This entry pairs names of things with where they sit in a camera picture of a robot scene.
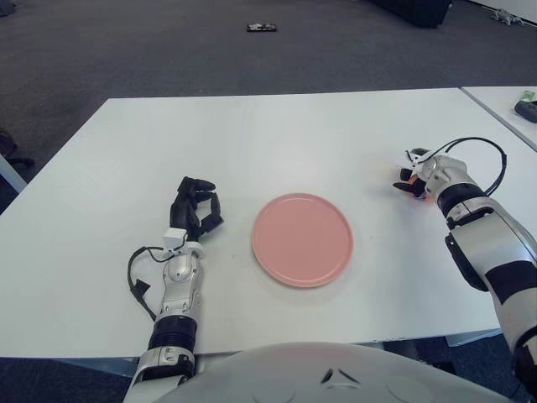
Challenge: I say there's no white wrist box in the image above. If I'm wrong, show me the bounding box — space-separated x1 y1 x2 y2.
163 228 188 249
409 153 431 173

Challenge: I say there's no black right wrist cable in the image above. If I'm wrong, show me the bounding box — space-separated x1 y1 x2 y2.
423 136 508 196

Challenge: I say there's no grey robot torso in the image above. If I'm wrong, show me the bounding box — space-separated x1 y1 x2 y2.
159 342 517 403

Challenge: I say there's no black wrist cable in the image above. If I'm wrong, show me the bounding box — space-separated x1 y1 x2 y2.
423 136 508 196
128 245 169 322

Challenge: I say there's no dark office chair base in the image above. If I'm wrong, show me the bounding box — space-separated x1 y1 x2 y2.
0 125 37 169

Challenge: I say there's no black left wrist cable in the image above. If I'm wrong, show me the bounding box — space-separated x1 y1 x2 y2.
128 245 169 322

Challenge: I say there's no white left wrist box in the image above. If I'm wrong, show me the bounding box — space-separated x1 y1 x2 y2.
163 228 188 249

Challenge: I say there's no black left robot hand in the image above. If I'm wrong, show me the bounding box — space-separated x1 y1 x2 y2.
169 175 226 243

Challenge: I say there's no dark grey handheld controller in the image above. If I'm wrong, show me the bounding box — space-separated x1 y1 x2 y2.
512 99 537 123

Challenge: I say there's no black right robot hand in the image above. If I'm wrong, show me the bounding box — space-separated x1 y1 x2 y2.
392 146 431 202

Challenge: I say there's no black ribbed furniture block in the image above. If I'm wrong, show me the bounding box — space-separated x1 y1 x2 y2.
367 0 454 29

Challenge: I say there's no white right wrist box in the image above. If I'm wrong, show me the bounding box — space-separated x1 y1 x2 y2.
409 153 431 173

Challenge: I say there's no yellow-red apple with sticker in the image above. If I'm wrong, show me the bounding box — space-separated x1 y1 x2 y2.
407 175 434 204

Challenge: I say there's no white table leg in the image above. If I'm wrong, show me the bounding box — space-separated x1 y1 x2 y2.
0 150 29 195

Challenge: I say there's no pink round plate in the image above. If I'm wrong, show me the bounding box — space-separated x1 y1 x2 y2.
251 192 354 289

